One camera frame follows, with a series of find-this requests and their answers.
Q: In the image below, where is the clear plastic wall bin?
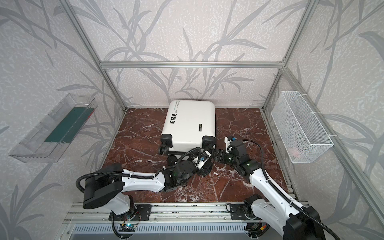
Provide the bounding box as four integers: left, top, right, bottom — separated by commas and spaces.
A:
9, 94, 98, 163

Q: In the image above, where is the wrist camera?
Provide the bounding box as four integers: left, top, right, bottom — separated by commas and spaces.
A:
195, 151, 211, 169
224, 136, 237, 153

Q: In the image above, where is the green board in bin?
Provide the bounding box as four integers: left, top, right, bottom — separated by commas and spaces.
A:
44, 107, 95, 144

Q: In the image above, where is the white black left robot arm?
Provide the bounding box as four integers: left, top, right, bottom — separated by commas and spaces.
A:
76, 148, 214, 216

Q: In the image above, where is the green circuit board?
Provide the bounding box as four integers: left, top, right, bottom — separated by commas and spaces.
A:
119, 224, 137, 233

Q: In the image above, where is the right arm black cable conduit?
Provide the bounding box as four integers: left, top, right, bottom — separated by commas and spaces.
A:
236, 139, 341, 240

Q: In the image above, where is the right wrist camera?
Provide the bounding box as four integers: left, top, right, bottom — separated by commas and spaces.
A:
224, 136, 237, 153

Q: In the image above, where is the pink item in basket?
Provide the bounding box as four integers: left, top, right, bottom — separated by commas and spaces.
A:
288, 147, 303, 159

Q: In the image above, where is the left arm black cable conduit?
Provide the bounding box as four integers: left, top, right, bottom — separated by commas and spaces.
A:
75, 146, 202, 239

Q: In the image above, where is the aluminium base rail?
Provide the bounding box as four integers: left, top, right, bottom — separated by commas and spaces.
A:
62, 202, 316, 224

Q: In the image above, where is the white black suitcase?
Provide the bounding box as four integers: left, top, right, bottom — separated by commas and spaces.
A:
159, 100, 217, 156

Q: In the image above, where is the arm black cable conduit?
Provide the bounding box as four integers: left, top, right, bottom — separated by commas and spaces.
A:
236, 139, 341, 240
75, 146, 202, 239

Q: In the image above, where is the white wire mesh basket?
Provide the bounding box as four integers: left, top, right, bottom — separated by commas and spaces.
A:
271, 91, 334, 164

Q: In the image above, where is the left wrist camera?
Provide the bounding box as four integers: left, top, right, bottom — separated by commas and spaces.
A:
195, 151, 211, 169

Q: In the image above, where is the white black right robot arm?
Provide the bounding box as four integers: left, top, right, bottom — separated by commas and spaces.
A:
215, 136, 326, 240

